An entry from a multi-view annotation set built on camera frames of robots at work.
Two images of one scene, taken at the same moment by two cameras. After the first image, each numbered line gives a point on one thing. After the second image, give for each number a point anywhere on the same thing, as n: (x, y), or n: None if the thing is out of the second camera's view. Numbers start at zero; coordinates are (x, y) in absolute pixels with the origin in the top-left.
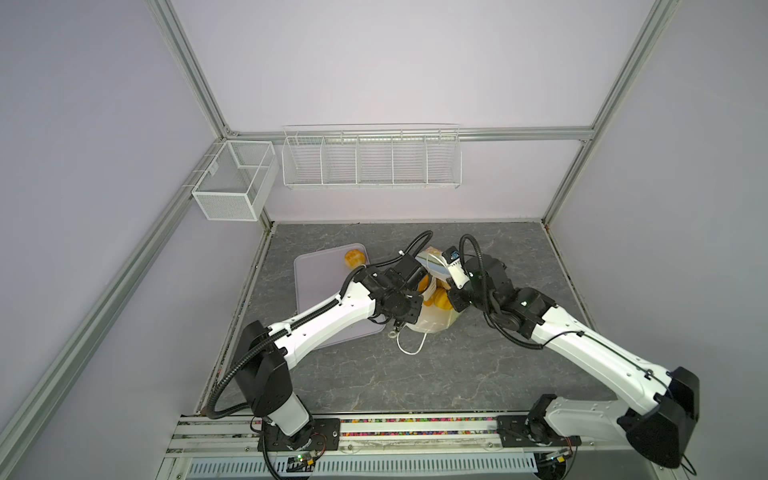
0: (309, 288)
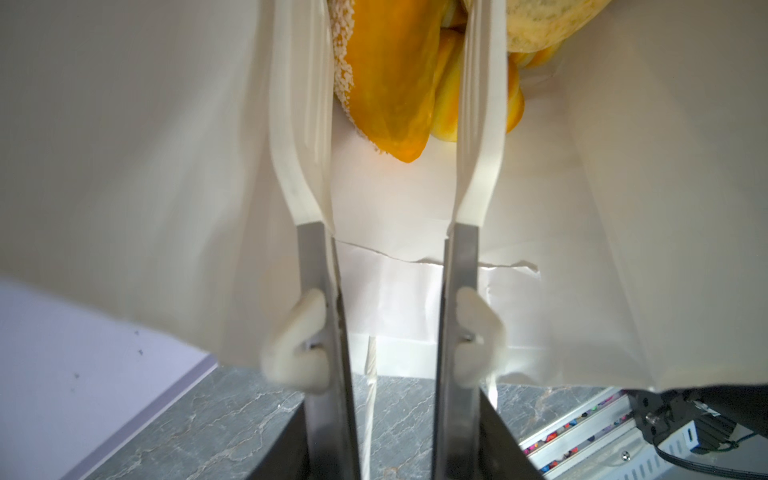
0: (77, 384)
